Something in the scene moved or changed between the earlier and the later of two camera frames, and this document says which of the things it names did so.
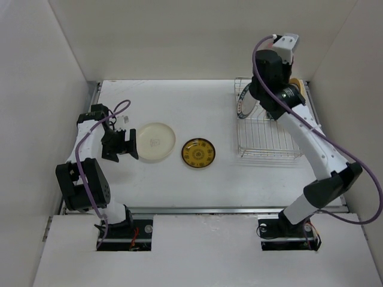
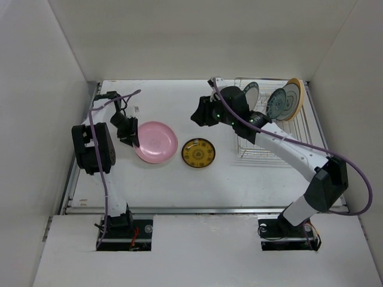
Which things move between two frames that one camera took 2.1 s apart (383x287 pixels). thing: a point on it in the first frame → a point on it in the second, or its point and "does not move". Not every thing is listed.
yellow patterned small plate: (198, 152) does not move
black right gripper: (288, 70) → (199, 116)
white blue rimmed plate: (246, 104) does not move
